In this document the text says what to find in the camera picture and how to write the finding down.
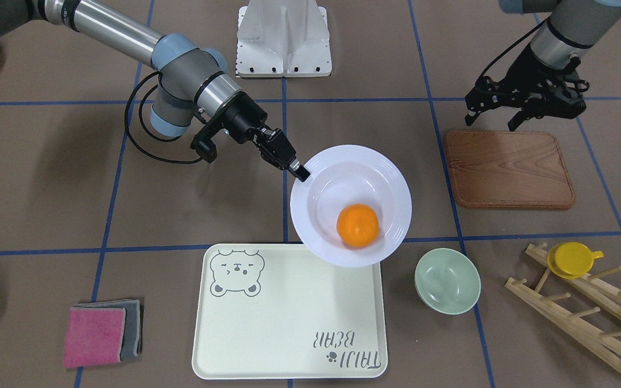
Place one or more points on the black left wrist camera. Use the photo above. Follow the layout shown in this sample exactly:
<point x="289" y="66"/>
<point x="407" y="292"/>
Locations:
<point x="561" y="94"/>

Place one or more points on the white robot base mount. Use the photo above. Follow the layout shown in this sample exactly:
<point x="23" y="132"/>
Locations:
<point x="283" y="39"/>

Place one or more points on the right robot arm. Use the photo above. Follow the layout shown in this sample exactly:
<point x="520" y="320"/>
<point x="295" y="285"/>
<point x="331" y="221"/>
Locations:
<point x="192" y="81"/>

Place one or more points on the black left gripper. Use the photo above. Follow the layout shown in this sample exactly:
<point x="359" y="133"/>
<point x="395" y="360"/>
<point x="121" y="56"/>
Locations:
<point x="526" y="69"/>

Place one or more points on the mint green bowl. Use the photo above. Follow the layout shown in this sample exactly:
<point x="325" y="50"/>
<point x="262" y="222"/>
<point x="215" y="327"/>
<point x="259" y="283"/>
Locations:
<point x="447" y="281"/>

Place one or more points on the grey cloth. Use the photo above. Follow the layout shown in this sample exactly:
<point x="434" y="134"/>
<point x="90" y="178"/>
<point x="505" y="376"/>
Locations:
<point x="132" y="324"/>

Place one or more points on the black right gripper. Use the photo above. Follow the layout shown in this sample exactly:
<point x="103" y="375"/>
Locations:
<point x="244" y="119"/>

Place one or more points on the cream bear print tray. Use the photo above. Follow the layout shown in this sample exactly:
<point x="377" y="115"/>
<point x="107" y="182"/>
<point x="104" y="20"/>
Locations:
<point x="280" y="312"/>

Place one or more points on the pink cloth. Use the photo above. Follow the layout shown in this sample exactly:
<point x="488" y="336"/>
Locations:
<point x="94" y="336"/>

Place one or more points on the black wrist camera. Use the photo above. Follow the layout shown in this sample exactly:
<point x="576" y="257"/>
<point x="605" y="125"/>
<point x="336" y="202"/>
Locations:
<point x="561" y="94"/>
<point x="203" y="144"/>

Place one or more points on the white round plate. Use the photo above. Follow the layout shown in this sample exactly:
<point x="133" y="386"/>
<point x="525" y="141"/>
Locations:
<point x="342" y="176"/>

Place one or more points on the wooden dish rack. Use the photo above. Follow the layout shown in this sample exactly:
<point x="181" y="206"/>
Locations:
<point x="598" y="328"/>

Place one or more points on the wooden cutting board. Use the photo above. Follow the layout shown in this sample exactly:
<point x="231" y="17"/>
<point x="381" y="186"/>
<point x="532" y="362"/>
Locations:
<point x="508" y="170"/>

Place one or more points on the yellow cup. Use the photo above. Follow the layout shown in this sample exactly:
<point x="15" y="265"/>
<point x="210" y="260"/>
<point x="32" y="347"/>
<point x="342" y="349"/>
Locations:
<point x="571" y="259"/>

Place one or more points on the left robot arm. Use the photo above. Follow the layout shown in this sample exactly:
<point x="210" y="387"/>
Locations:
<point x="571" y="27"/>

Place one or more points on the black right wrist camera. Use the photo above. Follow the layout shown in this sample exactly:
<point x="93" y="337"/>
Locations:
<point x="203" y="144"/>

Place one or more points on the orange fruit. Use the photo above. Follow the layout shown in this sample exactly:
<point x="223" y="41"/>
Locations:
<point x="358" y="225"/>

